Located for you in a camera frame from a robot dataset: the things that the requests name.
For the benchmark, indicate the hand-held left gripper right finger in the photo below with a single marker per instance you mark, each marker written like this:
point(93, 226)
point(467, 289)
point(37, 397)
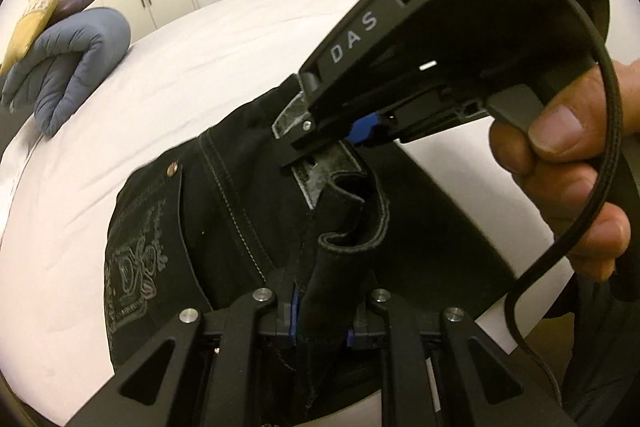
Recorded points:
point(367, 327)

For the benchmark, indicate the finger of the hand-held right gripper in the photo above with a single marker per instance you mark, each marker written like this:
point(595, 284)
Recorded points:
point(365, 129)
point(310, 139)

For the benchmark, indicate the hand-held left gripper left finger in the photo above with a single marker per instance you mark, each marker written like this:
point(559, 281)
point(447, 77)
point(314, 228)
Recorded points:
point(280, 322)

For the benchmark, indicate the black denim pants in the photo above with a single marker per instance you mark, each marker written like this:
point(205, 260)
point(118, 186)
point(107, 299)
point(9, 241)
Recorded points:
point(240, 217)

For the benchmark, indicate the person's right hand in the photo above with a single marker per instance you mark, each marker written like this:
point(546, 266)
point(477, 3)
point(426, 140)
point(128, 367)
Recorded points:
point(565, 157)

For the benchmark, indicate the white sheeted bed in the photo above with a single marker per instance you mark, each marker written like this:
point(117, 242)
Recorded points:
point(210, 67)

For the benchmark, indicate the person's dark clothing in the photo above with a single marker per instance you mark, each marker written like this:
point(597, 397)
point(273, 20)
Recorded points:
point(610, 357)

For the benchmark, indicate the blue quilted duvet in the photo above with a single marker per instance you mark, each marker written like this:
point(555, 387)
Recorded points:
point(75, 62)

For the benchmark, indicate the yellow cushion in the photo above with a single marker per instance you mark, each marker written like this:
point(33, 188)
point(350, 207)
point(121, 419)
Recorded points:
point(35, 17)

